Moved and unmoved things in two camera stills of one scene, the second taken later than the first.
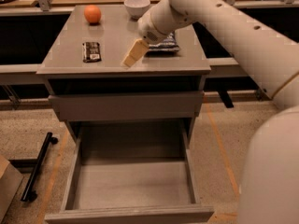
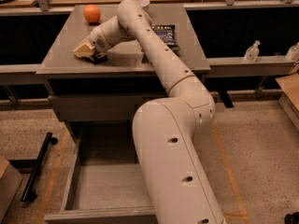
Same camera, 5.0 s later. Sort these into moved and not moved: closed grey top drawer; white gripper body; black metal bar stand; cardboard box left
Moved: white gripper body
Not moved: black metal bar stand; cardboard box left; closed grey top drawer
